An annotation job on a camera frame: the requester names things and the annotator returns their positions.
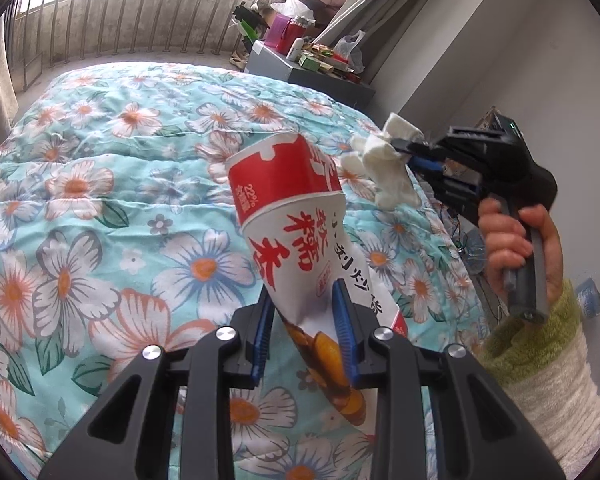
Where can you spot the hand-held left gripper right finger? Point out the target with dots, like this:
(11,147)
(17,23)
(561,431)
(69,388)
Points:
(345,335)

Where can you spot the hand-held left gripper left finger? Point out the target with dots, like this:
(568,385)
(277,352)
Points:
(262,340)

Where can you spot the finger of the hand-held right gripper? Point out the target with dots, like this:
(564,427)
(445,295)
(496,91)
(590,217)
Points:
(430,166)
(422,147)

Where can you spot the white tissue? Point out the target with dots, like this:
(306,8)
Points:
(385,175)

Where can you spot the red and white paper bag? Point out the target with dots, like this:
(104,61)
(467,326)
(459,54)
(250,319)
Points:
(285,220)

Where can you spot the person's right hand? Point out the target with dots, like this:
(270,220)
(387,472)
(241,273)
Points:
(500,240)

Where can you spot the grey cabinet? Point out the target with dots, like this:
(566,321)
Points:
(320,85)

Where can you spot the white plastic bag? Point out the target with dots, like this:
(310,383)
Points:
(350,47)

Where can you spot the small green box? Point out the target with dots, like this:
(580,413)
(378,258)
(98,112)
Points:
(311,61)

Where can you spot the grey curtain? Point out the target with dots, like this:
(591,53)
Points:
(380,0)

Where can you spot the large blue water jug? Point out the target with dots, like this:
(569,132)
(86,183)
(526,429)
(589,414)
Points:
(587,297)

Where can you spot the small white bottle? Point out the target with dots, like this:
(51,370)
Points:
(295,49)

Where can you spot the red bottle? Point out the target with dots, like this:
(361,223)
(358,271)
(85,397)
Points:
(295,32)

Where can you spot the pink tumbler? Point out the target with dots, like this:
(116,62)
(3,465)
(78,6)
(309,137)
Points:
(278,32)

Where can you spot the floral turquoise blanket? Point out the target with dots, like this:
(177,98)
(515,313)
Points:
(105,240)

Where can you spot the metal window railing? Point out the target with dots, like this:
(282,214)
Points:
(130,20)

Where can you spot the beige curtain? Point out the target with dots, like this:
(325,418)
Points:
(0,95)

